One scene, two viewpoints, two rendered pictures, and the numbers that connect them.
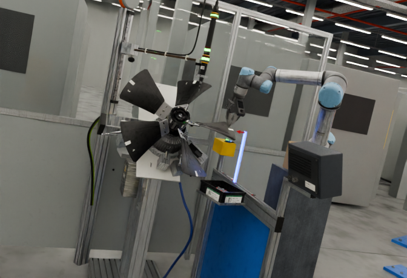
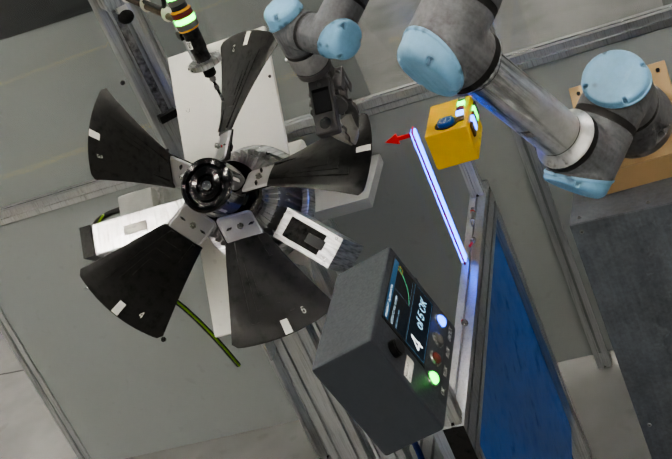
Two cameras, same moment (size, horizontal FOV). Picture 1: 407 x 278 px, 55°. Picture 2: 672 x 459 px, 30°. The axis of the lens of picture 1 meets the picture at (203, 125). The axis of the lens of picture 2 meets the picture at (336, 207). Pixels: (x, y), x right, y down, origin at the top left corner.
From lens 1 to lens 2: 1.85 m
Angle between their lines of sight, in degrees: 43
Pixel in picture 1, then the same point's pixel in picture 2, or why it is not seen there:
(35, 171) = not seen: hidden behind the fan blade
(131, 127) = (108, 272)
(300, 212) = (652, 306)
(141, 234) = (328, 425)
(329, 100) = (431, 81)
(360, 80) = not seen: outside the picture
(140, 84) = (110, 132)
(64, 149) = not seen: hidden behind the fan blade
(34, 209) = (189, 369)
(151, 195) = (296, 346)
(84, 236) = (297, 404)
